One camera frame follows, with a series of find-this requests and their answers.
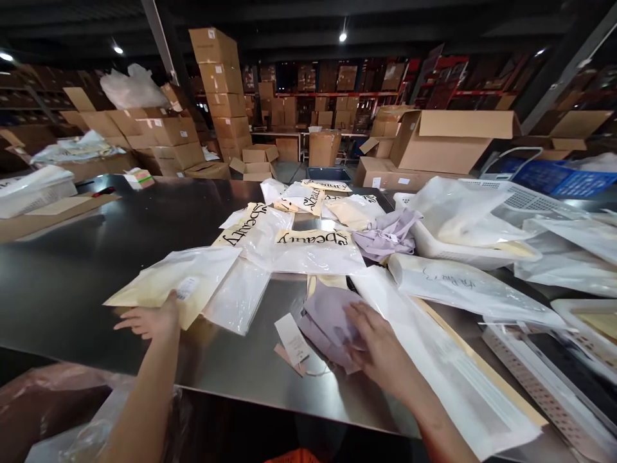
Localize pile of printed bags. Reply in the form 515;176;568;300
260;178;388;230

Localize orange mesh object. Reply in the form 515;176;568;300
264;447;330;463

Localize white basket with plastic bags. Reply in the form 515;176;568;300
393;176;543;271

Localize dark blue bin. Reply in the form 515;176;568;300
306;166;353;188

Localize flat closed cardboard box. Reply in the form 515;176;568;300
353;156;479;192

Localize large printed white bag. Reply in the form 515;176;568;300
267;228;368;277

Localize blue plastic crate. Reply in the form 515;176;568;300
510;158;617;199

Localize white hang tag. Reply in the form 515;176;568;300
274;313;310;363

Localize person's right thumb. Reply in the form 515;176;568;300
346;343;371;375

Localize white basket with bag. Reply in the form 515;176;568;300
0;165;79;219

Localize small open cardboard boxes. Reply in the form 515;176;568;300
228;143;280;183

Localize pink translucent plastic bag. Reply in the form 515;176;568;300
0;361;195;463

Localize lilac garment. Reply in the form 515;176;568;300
353;207;425;264
296;288;368;375

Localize clear empty plastic bag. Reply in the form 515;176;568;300
202;259;274;337

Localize tall stack of cartons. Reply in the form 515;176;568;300
188;26;253;163

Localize crumpled lilac garment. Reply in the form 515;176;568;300
353;207;425;264

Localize heap of open cartons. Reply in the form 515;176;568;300
60;82;231;180

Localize upright brown cardboard box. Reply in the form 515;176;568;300
308;131;343;168

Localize small green and pink box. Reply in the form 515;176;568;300
123;167;157;190

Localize person's right hand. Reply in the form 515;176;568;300
343;301;421;402

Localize large open cardboard box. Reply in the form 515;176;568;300
389;109;523;176

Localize pink hang tag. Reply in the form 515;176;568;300
273;342;309;378

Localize heap of packed garments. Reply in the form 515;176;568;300
30;129;127;166

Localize white bag with handwriting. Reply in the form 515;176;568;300
387;253;571;332

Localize grey basket with handle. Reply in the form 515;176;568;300
478;146;544;183

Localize flattened cardboard sheet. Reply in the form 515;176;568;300
0;192;122;244

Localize long white plastic bag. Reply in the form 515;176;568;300
348;265;550;462

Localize printed white and cream bag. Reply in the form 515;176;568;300
211;202;296;272

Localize cream packet with white label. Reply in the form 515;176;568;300
103;246;243;332

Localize person's left hand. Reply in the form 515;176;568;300
114;289;182;341

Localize warehouse shelves with cartons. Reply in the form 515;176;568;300
240;43;617;141

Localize heap of translucent plastic bags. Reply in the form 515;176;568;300
512;210;617;299

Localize person's right fingers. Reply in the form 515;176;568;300
343;301;388;344

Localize white perforated plastic basket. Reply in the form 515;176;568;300
481;298;617;463

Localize person's left fingers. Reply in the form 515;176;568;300
114;310;148;334

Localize crumpled white plastic sheet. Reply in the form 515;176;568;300
99;63;170;111

